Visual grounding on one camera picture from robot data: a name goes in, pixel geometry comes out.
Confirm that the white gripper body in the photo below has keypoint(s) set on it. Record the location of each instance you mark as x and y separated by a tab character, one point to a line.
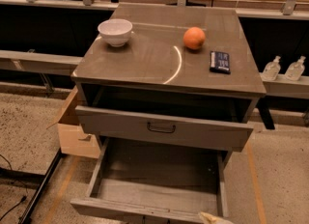
214	219

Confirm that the grey drawer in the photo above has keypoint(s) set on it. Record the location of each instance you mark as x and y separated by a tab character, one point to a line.
165	118
152	183

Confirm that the grey top drawer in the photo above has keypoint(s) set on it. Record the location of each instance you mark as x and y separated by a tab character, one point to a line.
165	118

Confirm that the grey drawer cabinet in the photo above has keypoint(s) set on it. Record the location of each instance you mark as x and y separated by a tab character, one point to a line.
156	59

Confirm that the cardboard box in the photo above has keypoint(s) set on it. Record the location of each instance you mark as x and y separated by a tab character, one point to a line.
72	139

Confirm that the dark blue snack bar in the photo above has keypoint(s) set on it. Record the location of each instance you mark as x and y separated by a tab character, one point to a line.
220	62

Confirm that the clear pump bottle right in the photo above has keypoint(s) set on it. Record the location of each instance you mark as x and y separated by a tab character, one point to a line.
295	69

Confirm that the orange fruit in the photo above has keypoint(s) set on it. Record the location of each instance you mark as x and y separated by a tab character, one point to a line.
194	38

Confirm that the white ceramic bowl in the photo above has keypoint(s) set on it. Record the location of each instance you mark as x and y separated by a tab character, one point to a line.
116	32

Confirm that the black floor rail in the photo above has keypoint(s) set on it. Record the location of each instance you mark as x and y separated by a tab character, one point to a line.
26	216

